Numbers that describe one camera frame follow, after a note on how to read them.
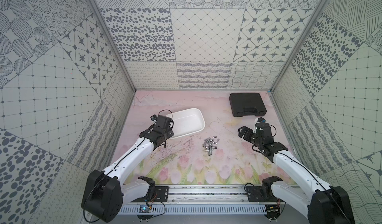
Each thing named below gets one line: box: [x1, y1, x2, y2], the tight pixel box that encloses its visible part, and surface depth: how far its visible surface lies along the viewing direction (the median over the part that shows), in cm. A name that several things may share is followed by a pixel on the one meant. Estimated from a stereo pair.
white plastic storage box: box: [165, 107, 206, 139], surface depth 94 cm
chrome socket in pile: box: [202, 137, 218, 150], surface depth 94 cm
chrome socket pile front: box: [202, 144, 218, 156], surface depth 90 cm
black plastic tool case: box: [229, 92, 267, 117], surface depth 107 cm
